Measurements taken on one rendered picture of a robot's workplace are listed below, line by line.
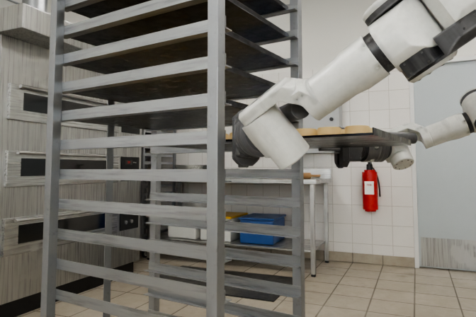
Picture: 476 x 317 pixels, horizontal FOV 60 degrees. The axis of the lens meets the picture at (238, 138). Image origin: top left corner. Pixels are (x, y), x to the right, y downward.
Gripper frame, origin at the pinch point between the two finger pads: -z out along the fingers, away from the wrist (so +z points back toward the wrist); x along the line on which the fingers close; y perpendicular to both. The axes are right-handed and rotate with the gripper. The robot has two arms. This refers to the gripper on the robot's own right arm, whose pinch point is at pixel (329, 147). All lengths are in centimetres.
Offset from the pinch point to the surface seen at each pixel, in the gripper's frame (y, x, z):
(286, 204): -10.1, -17.9, -10.0
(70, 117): -18, 9, -76
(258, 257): -17.4, -35.7, -17.3
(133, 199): -284, -36, -63
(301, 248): -7.4, -31.1, -6.2
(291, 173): -8.9, -7.8, -8.7
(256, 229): -18.0, -26.6, -17.9
